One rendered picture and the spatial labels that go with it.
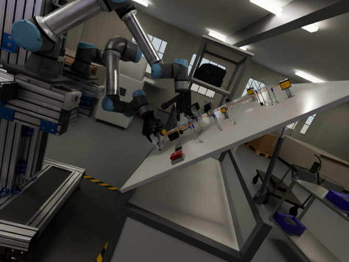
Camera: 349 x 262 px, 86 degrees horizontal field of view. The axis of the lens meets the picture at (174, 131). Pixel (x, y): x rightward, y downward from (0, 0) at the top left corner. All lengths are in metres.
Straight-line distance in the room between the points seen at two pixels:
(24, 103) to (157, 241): 0.96
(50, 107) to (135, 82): 2.83
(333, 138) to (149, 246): 10.39
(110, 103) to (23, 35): 0.45
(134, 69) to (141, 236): 3.41
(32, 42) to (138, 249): 1.01
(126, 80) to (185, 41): 4.07
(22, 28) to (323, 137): 10.46
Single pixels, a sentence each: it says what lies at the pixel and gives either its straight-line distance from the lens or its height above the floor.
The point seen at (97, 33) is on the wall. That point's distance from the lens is 7.82.
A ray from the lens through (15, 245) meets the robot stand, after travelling 1.59.
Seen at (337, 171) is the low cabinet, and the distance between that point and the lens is 7.96.
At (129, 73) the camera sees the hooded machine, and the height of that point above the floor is 1.16.
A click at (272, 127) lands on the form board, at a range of 0.75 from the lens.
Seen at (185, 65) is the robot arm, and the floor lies 1.47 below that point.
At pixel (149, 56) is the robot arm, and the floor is 1.45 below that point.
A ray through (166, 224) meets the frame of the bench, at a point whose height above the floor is 0.80.
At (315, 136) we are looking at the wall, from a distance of 10.34.
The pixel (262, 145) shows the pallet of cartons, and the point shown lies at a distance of 7.30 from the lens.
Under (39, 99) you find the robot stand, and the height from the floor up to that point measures 1.04.
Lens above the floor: 1.39
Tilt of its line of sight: 15 degrees down
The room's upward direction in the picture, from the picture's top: 22 degrees clockwise
